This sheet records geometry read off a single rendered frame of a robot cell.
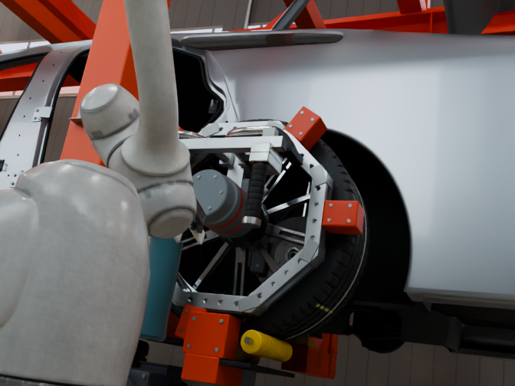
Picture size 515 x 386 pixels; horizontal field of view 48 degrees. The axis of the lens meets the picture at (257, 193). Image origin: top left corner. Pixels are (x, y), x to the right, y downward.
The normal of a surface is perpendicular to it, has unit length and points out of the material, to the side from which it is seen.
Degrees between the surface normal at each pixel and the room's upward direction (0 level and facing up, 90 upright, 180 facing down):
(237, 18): 90
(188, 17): 90
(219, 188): 90
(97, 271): 88
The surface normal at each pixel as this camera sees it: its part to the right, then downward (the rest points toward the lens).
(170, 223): 0.42, 0.76
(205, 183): -0.37, -0.34
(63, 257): 0.22, -0.30
